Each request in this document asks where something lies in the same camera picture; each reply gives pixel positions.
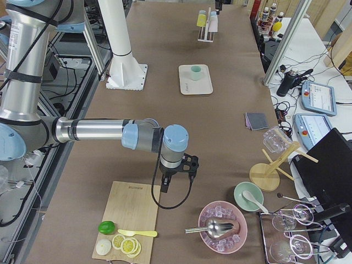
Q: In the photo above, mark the wine glass rack tray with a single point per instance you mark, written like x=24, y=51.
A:
x=293, y=247

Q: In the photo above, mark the metal ice scoop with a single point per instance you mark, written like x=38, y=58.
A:
x=215, y=228

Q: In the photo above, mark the white wire cup rack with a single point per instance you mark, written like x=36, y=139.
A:
x=204, y=35

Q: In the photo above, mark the pink cup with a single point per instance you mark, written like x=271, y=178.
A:
x=213, y=24

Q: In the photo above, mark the white ceramic spoon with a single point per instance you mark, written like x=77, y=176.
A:
x=249, y=196

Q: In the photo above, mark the pink bowl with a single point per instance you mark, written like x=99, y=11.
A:
x=234, y=239

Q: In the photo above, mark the cream rabbit tray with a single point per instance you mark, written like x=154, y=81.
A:
x=190, y=87

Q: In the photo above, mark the grey folded cloth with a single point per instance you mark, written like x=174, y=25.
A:
x=256, y=121

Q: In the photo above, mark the yellow plastic knife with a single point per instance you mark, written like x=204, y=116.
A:
x=131, y=233

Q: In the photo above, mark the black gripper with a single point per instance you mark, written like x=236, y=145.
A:
x=168, y=172

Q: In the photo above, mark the white onion half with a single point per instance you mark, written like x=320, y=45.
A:
x=103, y=247

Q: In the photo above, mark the yellow cup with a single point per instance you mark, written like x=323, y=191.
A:
x=201, y=20

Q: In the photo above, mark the clear plastic cup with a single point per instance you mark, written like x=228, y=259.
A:
x=275, y=140

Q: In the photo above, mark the lemon slices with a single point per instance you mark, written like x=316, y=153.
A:
x=127, y=245

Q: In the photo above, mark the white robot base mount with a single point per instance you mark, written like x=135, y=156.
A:
x=125, y=72

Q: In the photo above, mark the black water bottle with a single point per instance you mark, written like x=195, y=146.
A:
x=288, y=82

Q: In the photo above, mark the aluminium frame post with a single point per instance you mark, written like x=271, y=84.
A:
x=286, y=40

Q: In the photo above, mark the wooden stand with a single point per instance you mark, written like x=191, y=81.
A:
x=266, y=176

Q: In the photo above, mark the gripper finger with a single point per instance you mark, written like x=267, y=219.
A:
x=218, y=5

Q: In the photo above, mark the wooden cutting board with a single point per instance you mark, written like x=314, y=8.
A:
x=131, y=207

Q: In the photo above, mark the green lime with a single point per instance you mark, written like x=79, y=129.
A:
x=107, y=227

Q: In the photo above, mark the green cup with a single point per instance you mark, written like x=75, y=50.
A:
x=195, y=72

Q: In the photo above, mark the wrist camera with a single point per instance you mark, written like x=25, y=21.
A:
x=190, y=165

